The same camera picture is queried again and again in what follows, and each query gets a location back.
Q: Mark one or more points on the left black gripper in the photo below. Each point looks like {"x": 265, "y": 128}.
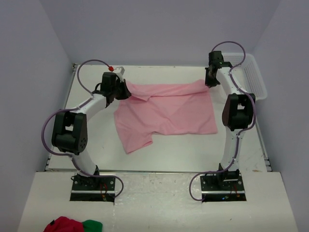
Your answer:
{"x": 126, "y": 94}

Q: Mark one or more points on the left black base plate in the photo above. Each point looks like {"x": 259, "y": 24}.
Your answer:
{"x": 90, "y": 189}

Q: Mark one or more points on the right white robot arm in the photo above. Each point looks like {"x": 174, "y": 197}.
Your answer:
{"x": 237, "y": 116}

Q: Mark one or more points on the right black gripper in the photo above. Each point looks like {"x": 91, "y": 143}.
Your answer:
{"x": 208, "y": 83}

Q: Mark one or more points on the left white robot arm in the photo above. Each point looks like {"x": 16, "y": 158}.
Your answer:
{"x": 70, "y": 134}

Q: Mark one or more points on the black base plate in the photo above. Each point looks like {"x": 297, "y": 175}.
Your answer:
{"x": 90, "y": 189}
{"x": 223, "y": 187}

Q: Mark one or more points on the green folded t shirt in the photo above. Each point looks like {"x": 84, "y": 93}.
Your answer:
{"x": 92, "y": 226}

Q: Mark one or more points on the red folded t shirt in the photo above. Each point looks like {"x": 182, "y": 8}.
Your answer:
{"x": 64, "y": 224}

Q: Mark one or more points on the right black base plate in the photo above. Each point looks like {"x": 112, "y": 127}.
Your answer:
{"x": 223, "y": 187}

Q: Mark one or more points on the pink t shirt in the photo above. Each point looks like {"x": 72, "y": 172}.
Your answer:
{"x": 167, "y": 109}

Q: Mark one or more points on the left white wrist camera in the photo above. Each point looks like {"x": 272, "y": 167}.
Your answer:
{"x": 119, "y": 71}

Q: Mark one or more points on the white plastic basket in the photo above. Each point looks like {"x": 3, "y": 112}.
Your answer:
{"x": 250, "y": 77}

